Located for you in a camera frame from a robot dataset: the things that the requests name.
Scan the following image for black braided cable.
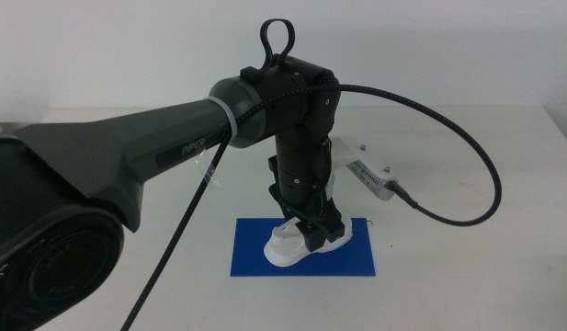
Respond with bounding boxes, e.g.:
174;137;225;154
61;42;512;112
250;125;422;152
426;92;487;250
119;82;504;331

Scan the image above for blue rectangular mat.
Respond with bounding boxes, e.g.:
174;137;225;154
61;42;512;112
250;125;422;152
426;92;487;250
230;217;377;278

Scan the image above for black cable loop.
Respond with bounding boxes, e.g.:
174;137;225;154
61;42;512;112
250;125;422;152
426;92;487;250
258;17;297;71

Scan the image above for clear zip tie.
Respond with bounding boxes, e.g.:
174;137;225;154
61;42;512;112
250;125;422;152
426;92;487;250
194;95;239;190

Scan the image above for white shoe black red straps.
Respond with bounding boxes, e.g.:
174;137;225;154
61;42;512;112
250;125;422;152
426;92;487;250
263;216;354;268

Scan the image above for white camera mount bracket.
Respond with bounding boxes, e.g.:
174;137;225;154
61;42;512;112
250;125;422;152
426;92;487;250
323;135;372;203

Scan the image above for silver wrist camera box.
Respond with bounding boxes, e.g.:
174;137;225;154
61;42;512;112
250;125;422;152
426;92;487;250
346;157;400;201

